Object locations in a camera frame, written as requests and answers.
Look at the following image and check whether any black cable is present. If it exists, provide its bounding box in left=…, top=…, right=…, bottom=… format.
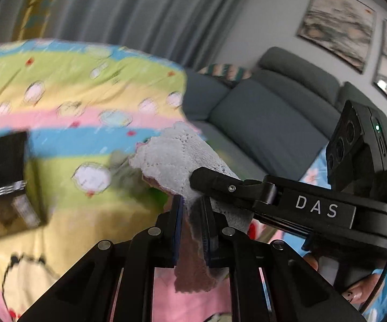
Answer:
left=359, top=208, right=387, bottom=314

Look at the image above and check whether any patterned throw pillow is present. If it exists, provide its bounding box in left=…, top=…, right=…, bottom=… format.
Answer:
left=198, top=63, right=252, bottom=82

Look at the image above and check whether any pale fleece dish cloth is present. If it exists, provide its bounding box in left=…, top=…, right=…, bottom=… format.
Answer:
left=129, top=122, right=258, bottom=294

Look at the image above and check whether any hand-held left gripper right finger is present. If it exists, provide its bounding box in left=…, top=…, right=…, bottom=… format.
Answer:
left=202, top=196, right=365, bottom=322

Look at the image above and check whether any grey sofa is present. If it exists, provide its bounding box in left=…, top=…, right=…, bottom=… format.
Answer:
left=182, top=47, right=387, bottom=182

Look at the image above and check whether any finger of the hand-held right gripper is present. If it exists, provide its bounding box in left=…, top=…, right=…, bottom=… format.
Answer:
left=189, top=167, right=281, bottom=208

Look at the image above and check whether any cartoon printed blanket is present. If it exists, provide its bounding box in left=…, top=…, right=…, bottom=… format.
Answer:
left=0, top=38, right=264, bottom=322

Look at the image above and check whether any blue floral blanket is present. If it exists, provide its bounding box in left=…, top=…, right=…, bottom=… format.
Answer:
left=301, top=148, right=387, bottom=322

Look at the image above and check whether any grey curtain with gold band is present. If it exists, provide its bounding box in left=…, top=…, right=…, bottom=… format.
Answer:
left=0, top=0, right=271, bottom=71

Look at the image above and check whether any black and gold box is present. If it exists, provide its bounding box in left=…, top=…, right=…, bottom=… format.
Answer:
left=0, top=131, right=48, bottom=240

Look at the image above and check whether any person's right hand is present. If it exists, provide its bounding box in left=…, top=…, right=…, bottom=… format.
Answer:
left=302, top=255, right=382, bottom=306

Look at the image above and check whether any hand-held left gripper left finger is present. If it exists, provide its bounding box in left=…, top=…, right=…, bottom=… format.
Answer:
left=17, top=195, right=185, bottom=322

